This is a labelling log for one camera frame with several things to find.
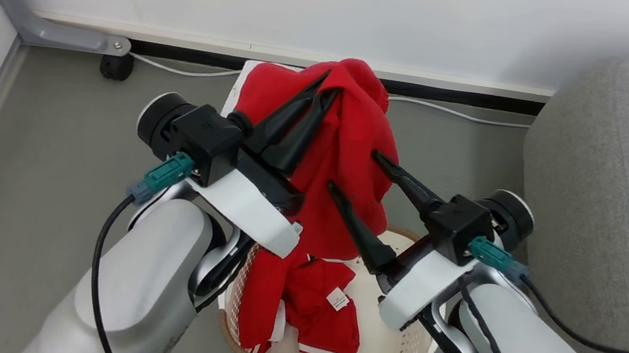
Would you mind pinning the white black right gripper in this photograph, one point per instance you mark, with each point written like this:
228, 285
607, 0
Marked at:
421, 286

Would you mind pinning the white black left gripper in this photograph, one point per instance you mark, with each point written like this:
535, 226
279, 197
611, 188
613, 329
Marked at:
251, 204

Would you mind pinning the red garment with white stripes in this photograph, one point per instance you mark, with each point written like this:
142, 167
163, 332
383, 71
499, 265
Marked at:
346, 143

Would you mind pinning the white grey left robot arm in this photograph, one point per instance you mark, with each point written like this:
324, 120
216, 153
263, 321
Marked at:
147, 283

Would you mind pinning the white perforated basket brown rim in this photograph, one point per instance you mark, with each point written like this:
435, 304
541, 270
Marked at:
391, 348

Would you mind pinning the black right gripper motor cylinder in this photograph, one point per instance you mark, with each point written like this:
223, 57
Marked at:
511, 214

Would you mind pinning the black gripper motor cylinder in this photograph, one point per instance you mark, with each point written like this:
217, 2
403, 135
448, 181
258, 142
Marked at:
159, 120
511, 214

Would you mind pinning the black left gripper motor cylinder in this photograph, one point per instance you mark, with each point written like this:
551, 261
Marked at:
159, 120

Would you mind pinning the white baseboard ledge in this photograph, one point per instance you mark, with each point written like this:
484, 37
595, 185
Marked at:
183, 39

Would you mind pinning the black caster wheel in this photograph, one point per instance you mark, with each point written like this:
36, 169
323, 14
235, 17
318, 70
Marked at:
115, 67

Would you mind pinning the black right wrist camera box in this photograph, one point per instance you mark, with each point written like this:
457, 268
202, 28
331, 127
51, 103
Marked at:
460, 228

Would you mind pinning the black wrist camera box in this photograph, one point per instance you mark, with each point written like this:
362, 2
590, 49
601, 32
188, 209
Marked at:
208, 138
460, 228

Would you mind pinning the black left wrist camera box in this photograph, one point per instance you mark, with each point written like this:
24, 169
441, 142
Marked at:
208, 138

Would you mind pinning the grey frame leg with caster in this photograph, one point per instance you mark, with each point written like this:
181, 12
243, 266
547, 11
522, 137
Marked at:
36, 27

